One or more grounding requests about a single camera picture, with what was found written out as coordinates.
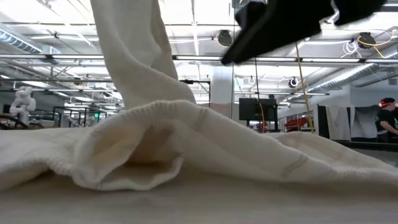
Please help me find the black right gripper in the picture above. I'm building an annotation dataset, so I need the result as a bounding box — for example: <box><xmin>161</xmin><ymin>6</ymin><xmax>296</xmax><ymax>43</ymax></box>
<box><xmin>221</xmin><ymin>0</ymin><xmax>387</xmax><ymax>65</ymax></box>

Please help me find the white round column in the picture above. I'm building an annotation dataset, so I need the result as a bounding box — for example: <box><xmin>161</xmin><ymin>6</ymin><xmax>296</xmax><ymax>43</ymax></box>
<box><xmin>211</xmin><ymin>65</ymin><xmax>234</xmax><ymax>119</ymax></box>

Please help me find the person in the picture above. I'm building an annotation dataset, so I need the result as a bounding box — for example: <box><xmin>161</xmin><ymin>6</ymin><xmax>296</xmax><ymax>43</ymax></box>
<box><xmin>374</xmin><ymin>97</ymin><xmax>398</xmax><ymax>144</ymax></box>

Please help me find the black frame enclosure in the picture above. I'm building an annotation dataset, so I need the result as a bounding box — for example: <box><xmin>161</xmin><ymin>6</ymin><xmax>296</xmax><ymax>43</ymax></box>
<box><xmin>52</xmin><ymin>106</ymin><xmax>108</xmax><ymax>129</ymax></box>

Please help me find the yellow cable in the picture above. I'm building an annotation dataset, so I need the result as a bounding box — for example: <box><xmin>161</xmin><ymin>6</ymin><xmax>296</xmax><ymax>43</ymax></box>
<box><xmin>294</xmin><ymin>43</ymin><xmax>315</xmax><ymax>134</ymax></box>

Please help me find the black monitor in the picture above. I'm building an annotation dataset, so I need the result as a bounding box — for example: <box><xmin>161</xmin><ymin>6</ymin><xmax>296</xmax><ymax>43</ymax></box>
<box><xmin>238</xmin><ymin>98</ymin><xmax>279</xmax><ymax>131</ymax></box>

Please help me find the red object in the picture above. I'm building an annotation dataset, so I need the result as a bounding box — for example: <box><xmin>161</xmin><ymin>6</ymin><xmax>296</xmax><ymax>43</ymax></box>
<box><xmin>284</xmin><ymin>116</ymin><xmax>312</xmax><ymax>131</ymax></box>

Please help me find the white hanging cloth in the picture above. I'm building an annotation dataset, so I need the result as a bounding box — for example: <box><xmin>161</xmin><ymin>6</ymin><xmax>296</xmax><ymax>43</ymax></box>
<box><xmin>325</xmin><ymin>105</ymin><xmax>352</xmax><ymax>141</ymax></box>

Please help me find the grey hanging cloth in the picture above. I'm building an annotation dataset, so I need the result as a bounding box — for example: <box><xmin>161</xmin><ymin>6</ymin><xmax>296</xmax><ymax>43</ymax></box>
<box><xmin>350</xmin><ymin>105</ymin><xmax>379</xmax><ymax>139</ymax></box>

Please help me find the white robot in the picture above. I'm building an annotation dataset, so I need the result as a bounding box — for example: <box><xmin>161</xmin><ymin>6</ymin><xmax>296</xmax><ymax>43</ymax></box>
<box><xmin>9</xmin><ymin>86</ymin><xmax>37</xmax><ymax>125</ymax></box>

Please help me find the silver air duct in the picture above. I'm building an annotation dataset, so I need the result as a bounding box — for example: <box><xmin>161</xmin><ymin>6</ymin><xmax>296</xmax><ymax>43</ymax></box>
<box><xmin>0</xmin><ymin>24</ymin><xmax>60</xmax><ymax>57</ymax></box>
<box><xmin>307</xmin><ymin>51</ymin><xmax>398</xmax><ymax>93</ymax></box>

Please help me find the plaid white beige towel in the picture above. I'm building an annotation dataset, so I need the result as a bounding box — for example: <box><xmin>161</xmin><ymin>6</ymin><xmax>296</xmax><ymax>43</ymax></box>
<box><xmin>0</xmin><ymin>0</ymin><xmax>398</xmax><ymax>192</ymax></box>

